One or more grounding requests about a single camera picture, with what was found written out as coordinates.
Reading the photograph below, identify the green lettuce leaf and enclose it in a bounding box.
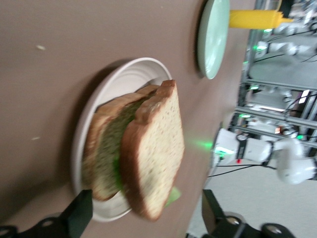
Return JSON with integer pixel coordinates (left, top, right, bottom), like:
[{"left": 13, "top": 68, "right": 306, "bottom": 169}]
[{"left": 112, "top": 158, "right": 181, "bottom": 208}]

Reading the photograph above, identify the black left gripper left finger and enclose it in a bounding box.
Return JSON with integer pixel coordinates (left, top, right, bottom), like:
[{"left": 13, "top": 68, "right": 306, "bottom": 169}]
[{"left": 37, "top": 189, "right": 95, "bottom": 238}]

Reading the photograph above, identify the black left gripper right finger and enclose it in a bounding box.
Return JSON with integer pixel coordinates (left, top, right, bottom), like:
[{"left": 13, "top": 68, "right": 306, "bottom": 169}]
[{"left": 202, "top": 189, "right": 251, "bottom": 238}]

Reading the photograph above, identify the mint green plate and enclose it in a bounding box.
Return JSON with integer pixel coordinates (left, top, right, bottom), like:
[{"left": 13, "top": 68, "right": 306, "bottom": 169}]
[{"left": 197, "top": 0, "right": 231, "bottom": 80}]

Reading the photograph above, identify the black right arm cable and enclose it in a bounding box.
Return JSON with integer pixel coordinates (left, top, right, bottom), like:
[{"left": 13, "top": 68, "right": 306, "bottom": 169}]
[{"left": 207, "top": 162, "right": 275, "bottom": 179}]

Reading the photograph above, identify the brown bread slice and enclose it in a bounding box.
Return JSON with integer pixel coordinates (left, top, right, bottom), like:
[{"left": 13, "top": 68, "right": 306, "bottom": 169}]
[
  {"left": 120, "top": 79, "right": 186, "bottom": 221},
  {"left": 83, "top": 84, "right": 160, "bottom": 202}
]

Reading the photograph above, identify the yellow mustard squeeze bottle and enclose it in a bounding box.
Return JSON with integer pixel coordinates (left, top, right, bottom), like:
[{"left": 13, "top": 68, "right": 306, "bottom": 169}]
[{"left": 229, "top": 9, "right": 295, "bottom": 29}]

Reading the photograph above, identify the beige plate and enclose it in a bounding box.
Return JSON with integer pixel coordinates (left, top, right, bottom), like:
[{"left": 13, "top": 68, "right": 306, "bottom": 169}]
[{"left": 71, "top": 57, "right": 174, "bottom": 223}]

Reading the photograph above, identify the aluminium frame rack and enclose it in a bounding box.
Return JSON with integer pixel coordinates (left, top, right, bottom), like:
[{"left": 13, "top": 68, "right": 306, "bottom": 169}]
[{"left": 236, "top": 0, "right": 317, "bottom": 149}]

